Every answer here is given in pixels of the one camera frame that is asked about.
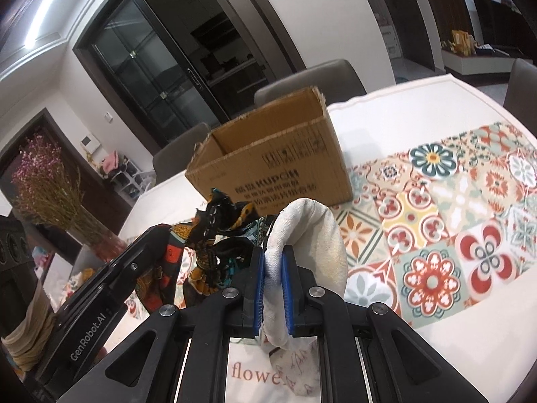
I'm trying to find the white wall box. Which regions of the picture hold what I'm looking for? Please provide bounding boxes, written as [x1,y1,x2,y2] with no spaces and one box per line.
[384,29,400,57]

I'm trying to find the white television cabinet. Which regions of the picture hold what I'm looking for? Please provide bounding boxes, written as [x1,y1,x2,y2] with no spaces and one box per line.
[440,46,531,77]

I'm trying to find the shoe rack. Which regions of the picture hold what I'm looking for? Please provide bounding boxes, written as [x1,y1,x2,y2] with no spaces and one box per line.
[111,160,156,206]

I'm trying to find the television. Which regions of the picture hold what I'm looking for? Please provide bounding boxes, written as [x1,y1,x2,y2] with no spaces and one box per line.
[472,0,535,57]

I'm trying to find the glass vase with dried flowers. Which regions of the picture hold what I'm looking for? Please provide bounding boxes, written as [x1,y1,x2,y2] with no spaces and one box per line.
[0,108,132,223]

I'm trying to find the white floral cloth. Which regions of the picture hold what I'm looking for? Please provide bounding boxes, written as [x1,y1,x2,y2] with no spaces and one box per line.
[54,266,107,303]

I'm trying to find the mustard yellow folded cloth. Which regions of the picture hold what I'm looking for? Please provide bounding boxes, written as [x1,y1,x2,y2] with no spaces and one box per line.
[0,281,56,372]

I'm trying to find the grey dining chair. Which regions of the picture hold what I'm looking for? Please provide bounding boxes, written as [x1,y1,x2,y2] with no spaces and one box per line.
[503,58,537,115]
[153,123,212,185]
[254,59,368,107]

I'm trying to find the dark patterned scarf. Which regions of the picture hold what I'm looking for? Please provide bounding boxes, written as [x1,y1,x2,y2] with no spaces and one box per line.
[140,188,270,315]

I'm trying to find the dark brown door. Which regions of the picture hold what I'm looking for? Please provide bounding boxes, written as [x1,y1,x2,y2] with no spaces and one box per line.
[365,0,437,74]

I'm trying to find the black speaker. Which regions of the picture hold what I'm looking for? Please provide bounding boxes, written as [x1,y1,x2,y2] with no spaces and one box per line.
[0,215,36,288]

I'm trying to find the dried pink flowers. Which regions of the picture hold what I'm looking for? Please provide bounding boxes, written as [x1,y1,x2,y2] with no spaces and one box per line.
[10,134,91,236]

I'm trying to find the yellow bag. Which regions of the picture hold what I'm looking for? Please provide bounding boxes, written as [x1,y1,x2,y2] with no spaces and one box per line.
[451,29,477,56]

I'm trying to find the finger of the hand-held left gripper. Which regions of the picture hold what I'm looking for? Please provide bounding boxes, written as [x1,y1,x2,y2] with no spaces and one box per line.
[90,224,177,307]

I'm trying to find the white tablecloth with tile pattern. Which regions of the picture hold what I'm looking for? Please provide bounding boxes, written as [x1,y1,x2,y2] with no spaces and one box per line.
[117,73,537,403]

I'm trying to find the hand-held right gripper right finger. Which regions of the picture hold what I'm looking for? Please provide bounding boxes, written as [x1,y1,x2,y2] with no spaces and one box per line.
[281,247,487,403]

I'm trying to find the sliding glass door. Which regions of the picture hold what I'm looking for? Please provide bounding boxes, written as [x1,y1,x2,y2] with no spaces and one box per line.
[73,0,303,156]

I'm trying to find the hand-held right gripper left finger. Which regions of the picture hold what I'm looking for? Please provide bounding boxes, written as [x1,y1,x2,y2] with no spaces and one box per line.
[56,248,269,403]

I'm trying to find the cardboard box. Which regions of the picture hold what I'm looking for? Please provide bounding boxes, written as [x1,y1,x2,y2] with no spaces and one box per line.
[185,85,354,219]

